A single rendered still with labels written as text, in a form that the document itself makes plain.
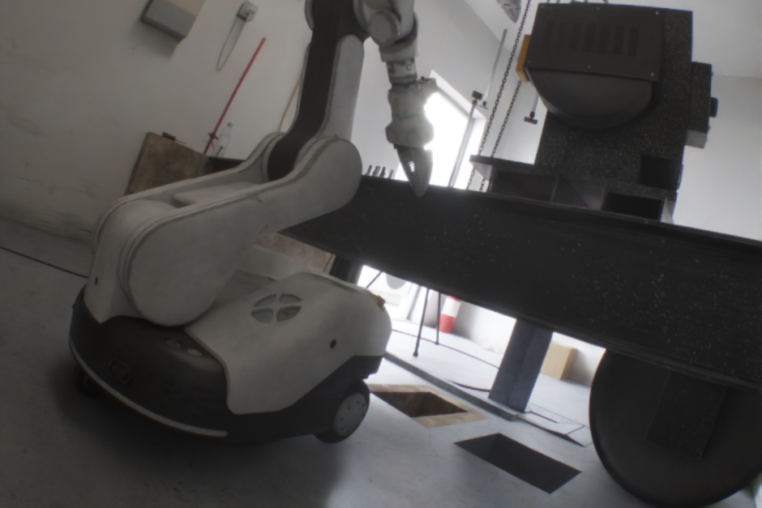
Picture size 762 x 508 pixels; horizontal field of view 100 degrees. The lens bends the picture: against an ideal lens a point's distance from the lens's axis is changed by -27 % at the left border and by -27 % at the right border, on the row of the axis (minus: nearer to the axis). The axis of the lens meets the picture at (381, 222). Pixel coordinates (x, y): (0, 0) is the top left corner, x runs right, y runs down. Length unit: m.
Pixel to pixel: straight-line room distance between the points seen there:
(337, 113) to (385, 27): 0.26
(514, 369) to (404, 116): 1.39
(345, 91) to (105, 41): 1.69
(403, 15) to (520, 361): 1.55
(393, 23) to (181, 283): 0.58
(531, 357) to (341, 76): 1.44
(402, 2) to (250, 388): 0.70
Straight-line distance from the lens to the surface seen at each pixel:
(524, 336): 1.98
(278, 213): 0.83
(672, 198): 1.40
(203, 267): 0.76
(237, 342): 0.72
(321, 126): 0.97
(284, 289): 0.82
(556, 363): 3.46
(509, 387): 2.00
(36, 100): 2.40
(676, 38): 1.69
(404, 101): 0.86
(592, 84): 1.44
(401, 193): 1.25
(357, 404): 0.98
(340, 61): 0.99
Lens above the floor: 0.44
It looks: 5 degrees up
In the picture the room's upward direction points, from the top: 19 degrees clockwise
